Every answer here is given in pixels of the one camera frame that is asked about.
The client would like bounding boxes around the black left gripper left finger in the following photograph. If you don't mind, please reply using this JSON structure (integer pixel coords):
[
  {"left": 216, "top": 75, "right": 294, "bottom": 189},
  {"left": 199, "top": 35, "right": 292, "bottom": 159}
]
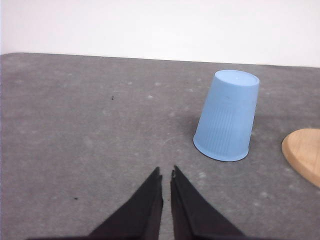
[{"left": 89, "top": 167, "right": 164, "bottom": 240}]

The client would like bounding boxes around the blue ribbed plastic cup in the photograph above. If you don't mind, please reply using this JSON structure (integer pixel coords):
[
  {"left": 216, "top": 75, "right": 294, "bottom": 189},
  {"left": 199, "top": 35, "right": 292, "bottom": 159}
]
[{"left": 193, "top": 70, "right": 260, "bottom": 162}]

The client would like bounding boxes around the wooden mug tree stand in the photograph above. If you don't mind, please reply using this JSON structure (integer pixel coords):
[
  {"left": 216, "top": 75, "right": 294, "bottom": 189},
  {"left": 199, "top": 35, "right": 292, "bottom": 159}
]
[{"left": 281, "top": 128, "right": 320, "bottom": 188}]

